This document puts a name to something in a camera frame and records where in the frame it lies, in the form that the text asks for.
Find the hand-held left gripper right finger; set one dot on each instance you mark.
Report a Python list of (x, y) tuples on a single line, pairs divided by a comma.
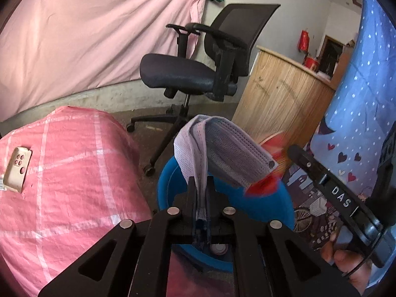
[(211, 198)]

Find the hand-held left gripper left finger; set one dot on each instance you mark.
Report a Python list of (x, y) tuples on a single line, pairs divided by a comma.
[(191, 198)]

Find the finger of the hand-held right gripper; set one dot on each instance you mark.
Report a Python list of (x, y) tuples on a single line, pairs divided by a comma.
[(304, 164)]

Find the red snack packet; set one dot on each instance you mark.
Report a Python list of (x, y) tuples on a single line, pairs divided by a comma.
[(278, 148)]

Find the blue plastic basin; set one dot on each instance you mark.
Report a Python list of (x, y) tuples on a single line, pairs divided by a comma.
[(266, 204)]

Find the person's right hand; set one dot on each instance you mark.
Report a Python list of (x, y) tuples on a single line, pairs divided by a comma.
[(352, 263)]

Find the wooden cabinet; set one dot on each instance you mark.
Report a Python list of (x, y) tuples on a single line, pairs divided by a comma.
[(278, 99)]

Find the blue dotted printed curtain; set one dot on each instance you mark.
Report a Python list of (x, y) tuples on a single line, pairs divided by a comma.
[(355, 99)]

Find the red can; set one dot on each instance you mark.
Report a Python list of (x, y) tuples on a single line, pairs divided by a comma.
[(311, 64)]

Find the red hanging pouch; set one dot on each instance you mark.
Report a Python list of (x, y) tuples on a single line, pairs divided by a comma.
[(303, 40)]

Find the black office chair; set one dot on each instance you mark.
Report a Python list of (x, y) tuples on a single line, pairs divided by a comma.
[(176, 71)]

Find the beige phone case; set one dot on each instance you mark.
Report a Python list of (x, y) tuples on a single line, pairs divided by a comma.
[(15, 173)]

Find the pink hanging sheet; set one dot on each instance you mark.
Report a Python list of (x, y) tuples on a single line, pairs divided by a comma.
[(92, 31)]

